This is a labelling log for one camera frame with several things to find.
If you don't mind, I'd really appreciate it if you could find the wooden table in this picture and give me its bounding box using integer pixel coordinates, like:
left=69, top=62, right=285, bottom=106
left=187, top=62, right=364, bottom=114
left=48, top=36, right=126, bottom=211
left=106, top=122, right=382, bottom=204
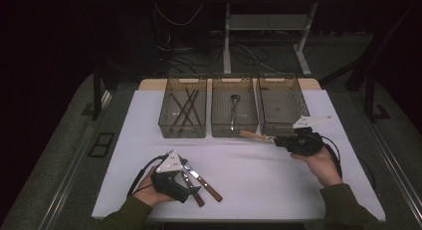
left=137, top=78, right=322, bottom=92

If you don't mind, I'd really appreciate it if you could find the wooden handled fork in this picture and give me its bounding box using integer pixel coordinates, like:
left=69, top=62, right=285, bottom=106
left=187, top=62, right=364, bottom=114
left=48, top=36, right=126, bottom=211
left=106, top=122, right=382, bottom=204
left=180, top=171, right=206, bottom=208

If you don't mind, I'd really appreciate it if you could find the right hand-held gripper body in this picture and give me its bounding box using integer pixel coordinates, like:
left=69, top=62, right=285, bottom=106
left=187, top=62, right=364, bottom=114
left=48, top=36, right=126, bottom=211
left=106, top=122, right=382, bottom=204
left=282, top=115, right=332, bottom=157

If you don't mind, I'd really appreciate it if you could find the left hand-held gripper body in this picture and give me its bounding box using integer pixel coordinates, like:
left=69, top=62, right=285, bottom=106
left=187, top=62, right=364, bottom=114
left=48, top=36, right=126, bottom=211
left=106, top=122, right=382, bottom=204
left=150, top=148, right=191, bottom=204

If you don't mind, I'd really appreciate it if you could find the brown chopstick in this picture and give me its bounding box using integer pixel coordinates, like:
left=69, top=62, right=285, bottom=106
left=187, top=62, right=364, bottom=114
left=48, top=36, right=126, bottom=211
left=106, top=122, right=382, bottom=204
left=185, top=87, right=203, bottom=126
left=168, top=92, right=196, bottom=127

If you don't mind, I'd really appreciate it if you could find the person's right hand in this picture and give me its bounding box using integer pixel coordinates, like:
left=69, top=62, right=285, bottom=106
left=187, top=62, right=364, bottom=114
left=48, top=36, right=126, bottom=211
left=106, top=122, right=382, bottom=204
left=291, top=146, right=343, bottom=188

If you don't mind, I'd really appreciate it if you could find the white floor cable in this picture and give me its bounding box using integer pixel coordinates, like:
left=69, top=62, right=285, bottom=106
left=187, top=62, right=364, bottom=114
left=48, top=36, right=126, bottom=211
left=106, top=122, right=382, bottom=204
left=238, top=43, right=284, bottom=74

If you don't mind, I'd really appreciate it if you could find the person's left hand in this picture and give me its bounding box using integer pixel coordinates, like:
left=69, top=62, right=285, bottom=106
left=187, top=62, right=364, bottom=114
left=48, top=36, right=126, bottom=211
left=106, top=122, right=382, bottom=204
left=132, top=166, right=175, bottom=208

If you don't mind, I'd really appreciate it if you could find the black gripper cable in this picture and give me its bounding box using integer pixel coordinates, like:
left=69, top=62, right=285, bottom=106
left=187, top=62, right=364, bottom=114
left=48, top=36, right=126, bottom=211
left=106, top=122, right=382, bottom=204
left=126, top=153, right=167, bottom=198
left=318, top=133, right=344, bottom=178

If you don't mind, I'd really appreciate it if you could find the smoky clear plastic bin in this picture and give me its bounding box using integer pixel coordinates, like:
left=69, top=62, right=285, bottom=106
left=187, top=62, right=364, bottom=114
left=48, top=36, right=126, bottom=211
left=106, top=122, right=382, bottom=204
left=157, top=74, right=208, bottom=139
left=257, top=73, right=314, bottom=138
left=210, top=74, right=259, bottom=138

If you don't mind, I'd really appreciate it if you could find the orange clear baby spoon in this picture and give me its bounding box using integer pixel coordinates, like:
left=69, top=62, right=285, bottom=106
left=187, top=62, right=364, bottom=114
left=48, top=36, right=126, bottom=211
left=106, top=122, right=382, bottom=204
left=239, top=128, right=278, bottom=143

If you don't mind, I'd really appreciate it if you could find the white hanging cable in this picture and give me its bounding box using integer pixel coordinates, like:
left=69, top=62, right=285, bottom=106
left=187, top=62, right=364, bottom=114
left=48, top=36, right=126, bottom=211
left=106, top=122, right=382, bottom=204
left=152, top=0, right=204, bottom=27

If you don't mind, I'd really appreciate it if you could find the grey metal desk frame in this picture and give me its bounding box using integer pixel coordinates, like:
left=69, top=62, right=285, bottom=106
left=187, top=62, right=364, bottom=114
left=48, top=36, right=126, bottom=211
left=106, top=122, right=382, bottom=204
left=222, top=2, right=319, bottom=77

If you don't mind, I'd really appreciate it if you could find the black metal stand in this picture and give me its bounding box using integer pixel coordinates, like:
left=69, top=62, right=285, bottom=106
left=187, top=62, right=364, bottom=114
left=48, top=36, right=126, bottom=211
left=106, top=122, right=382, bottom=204
left=319, top=5, right=422, bottom=122

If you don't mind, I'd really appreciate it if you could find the wooden handled knife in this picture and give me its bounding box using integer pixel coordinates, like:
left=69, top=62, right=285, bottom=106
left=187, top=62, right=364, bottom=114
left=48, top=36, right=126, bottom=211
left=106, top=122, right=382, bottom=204
left=183, top=162, right=224, bottom=203

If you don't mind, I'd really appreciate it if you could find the dark metal spoon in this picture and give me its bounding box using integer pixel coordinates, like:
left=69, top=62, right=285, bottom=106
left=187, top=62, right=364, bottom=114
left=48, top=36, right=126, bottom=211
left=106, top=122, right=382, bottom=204
left=229, top=94, right=242, bottom=132

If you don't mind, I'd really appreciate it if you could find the black floor cable bundle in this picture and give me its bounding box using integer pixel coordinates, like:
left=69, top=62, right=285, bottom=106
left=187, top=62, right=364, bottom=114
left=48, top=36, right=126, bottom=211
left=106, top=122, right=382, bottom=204
left=164, top=44, right=224, bottom=76

